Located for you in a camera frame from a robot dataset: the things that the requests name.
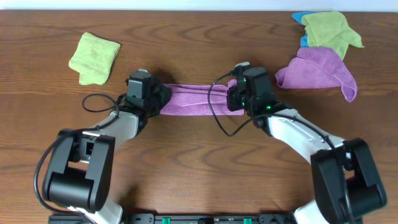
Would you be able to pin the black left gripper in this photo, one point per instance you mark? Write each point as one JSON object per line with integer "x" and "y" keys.
{"x": 162, "y": 96}

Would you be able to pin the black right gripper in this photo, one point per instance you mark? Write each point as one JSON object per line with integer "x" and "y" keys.
{"x": 232, "y": 104}

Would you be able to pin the purple cloth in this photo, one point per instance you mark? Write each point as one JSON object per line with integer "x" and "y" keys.
{"x": 192, "y": 100}
{"x": 317, "y": 67}

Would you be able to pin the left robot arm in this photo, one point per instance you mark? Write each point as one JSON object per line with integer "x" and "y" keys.
{"x": 73, "y": 177}

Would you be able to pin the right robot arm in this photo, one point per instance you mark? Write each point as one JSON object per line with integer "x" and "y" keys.
{"x": 345, "y": 178}

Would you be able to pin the folded green cloth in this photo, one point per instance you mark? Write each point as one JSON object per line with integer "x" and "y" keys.
{"x": 93, "y": 59}

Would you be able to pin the blue cloth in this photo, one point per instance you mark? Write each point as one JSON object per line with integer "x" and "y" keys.
{"x": 297, "y": 16}

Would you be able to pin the crumpled green cloth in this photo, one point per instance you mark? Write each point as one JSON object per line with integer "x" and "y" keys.
{"x": 331, "y": 30}

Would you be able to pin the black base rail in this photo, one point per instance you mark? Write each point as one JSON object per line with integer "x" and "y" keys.
{"x": 150, "y": 218}

